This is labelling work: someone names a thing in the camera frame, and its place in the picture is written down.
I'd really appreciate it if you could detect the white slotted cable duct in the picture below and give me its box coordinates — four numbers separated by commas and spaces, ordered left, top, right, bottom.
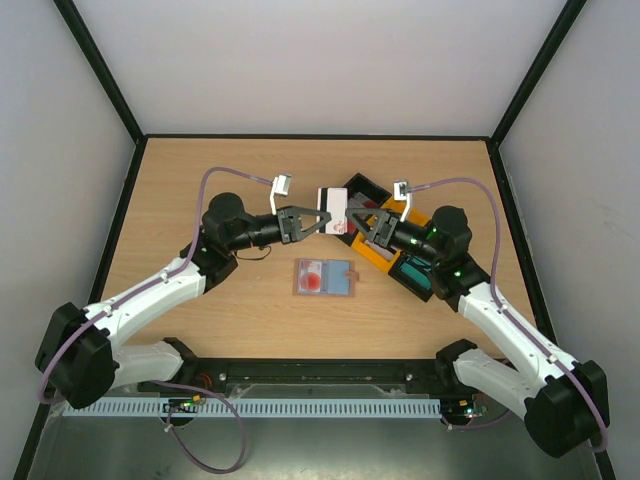
62, 397, 441, 419

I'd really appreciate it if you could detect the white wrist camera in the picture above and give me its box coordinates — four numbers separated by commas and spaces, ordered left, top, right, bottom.
393, 180, 413, 222
269, 174, 292, 215

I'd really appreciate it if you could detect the yellow card bin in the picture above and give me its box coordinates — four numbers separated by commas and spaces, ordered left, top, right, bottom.
346, 197, 405, 274

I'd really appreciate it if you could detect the teal cards stack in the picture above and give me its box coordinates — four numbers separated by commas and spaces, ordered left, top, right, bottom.
396, 259, 432, 296

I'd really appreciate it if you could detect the white magnetic stripe card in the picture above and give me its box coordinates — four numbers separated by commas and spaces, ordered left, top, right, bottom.
317, 187, 348, 236

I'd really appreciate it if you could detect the red white cards stack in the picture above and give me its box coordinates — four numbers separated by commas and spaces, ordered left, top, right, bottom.
346, 199, 377, 234

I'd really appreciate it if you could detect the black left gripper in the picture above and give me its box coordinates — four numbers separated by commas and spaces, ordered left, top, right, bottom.
227, 207, 331, 253

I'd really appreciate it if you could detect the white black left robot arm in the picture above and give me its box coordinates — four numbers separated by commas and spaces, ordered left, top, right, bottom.
35, 192, 332, 408

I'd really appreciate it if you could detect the black card bin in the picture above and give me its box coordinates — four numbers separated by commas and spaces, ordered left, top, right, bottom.
331, 172, 392, 246

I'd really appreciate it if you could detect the black enclosure frame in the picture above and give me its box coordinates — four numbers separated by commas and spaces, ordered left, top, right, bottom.
1, 1, 639, 479

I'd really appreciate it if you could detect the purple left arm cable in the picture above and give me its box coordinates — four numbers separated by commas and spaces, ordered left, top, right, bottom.
37, 166, 279, 473

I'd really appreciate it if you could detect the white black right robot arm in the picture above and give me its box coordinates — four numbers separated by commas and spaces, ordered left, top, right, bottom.
346, 206, 610, 458

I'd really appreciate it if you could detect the black mounting rail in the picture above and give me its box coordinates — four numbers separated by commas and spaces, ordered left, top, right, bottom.
49, 356, 581, 396

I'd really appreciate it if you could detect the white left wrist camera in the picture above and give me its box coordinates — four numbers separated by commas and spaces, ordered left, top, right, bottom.
269, 174, 292, 215

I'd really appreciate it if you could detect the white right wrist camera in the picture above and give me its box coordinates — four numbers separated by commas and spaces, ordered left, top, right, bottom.
393, 180, 413, 222

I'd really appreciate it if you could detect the red white credit card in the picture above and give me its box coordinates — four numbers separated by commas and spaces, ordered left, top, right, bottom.
297, 259, 324, 294

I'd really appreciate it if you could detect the black bin with teal cards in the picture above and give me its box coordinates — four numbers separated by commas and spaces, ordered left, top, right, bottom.
388, 252, 433, 302

